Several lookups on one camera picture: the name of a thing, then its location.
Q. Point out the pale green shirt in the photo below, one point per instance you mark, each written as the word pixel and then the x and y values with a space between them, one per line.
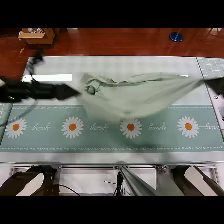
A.
pixel 133 96

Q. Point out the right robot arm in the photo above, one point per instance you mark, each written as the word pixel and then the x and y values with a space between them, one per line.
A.
pixel 200 181

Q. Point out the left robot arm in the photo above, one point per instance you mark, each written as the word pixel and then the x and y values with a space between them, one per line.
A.
pixel 30 90

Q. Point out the blue round floor stand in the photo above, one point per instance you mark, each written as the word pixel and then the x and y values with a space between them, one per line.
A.
pixel 176 36

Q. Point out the brown wooden furniture piece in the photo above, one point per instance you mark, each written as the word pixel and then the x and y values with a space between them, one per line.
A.
pixel 36 36

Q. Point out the silver frame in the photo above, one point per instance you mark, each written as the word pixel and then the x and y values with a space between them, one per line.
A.
pixel 141 186

